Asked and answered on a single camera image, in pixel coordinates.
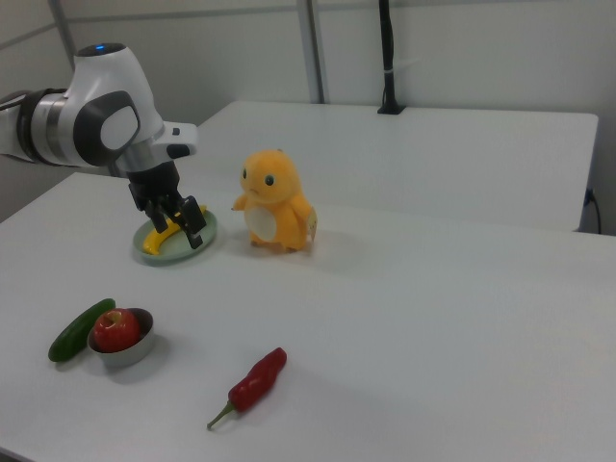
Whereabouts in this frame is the green toy cucumber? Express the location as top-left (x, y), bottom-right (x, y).
top-left (47, 297), bottom-right (117, 363)

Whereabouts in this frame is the orange plush toy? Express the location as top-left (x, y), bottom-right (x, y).
top-left (231, 148), bottom-right (321, 253)

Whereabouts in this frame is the small metal bowl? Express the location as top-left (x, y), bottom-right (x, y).
top-left (87, 307), bottom-right (157, 370)

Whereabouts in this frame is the black pole with base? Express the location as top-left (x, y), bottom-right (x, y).
top-left (376, 0), bottom-right (407, 116)

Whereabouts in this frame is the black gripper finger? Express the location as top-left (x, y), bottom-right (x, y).
top-left (178, 194), bottom-right (206, 250)
top-left (143, 198), bottom-right (170, 234)

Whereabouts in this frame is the red chili pepper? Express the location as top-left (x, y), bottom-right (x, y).
top-left (206, 346), bottom-right (289, 431)

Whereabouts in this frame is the yellow toy banana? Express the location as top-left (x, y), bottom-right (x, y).
top-left (141, 204), bottom-right (209, 256)

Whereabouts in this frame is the light green plastic plate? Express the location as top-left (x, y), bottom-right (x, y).
top-left (132, 207), bottom-right (218, 268)

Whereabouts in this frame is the black wall cable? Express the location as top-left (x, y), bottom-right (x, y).
top-left (584, 187), bottom-right (603, 235)

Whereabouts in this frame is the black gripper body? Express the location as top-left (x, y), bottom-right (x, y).
top-left (125, 162), bottom-right (188, 214)

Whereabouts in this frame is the red toy apple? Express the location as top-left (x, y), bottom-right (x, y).
top-left (92, 308), bottom-right (142, 352)

